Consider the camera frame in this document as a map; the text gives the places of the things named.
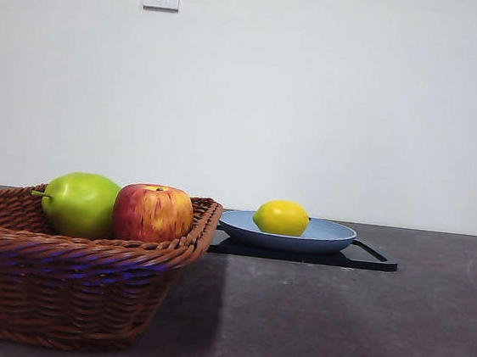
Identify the yellow lemon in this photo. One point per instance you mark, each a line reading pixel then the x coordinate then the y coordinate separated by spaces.
pixel 281 218

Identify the red yellow apple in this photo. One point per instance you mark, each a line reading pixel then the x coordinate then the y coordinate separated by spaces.
pixel 153 214

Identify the blue round plate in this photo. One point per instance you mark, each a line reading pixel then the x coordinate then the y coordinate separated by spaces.
pixel 287 241

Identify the black rectangular tray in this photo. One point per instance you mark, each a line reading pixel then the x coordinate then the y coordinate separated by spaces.
pixel 366 261

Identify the brown wicker basket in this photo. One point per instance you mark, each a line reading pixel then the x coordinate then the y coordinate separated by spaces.
pixel 61 283

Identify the green apple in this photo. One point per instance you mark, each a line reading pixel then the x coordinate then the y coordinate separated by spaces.
pixel 80 204

